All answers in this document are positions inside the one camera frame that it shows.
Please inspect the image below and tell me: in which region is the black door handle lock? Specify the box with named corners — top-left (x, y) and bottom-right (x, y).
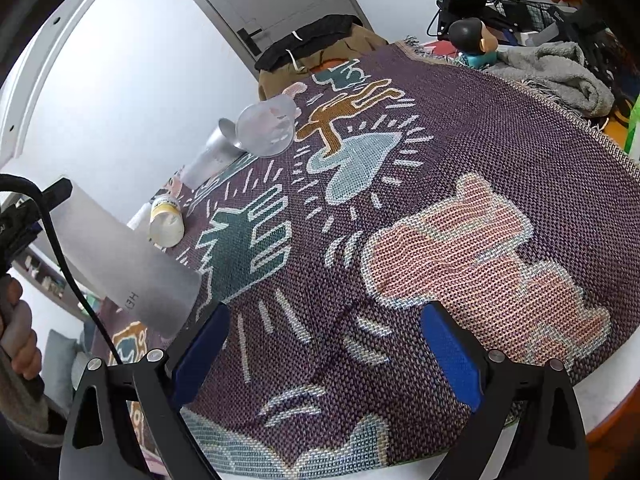
top-left (236, 28), bottom-right (262, 58)

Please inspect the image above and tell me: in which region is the yellow white paper cup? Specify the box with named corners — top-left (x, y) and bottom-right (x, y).
top-left (149, 194), bottom-right (184, 248)

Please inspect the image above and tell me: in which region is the green plastic bag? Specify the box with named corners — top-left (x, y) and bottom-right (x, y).
top-left (624, 96), bottom-right (640, 162)

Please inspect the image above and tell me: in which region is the black-haired cartoon figurine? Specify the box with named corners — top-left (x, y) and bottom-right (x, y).
top-left (448, 18), bottom-right (499, 70)

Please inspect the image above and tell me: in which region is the black cable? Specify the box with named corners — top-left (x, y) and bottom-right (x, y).
top-left (0, 173), bottom-right (124, 366)

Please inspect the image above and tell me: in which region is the clear plastic cup lying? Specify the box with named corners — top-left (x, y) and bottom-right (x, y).
top-left (235, 94), bottom-right (297, 157)

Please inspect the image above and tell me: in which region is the person's left hand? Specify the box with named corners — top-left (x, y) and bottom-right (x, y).
top-left (1, 274), bottom-right (42, 380)

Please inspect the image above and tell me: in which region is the orange chair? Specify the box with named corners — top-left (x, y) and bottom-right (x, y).
top-left (587, 396), bottom-right (640, 480)

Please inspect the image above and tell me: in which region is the patterned purple woven blanket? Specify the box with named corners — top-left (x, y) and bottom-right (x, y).
top-left (92, 41), bottom-right (640, 480)

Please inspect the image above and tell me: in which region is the tall frosted plastic cup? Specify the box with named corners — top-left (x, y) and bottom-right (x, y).
top-left (51, 184), bottom-right (201, 338)

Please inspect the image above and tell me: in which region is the grey towel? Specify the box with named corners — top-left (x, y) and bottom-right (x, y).
top-left (486, 41), bottom-right (614, 118)

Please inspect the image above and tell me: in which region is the black desktop wire rack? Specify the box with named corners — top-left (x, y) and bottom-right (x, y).
top-left (426, 0), bottom-right (639, 106)

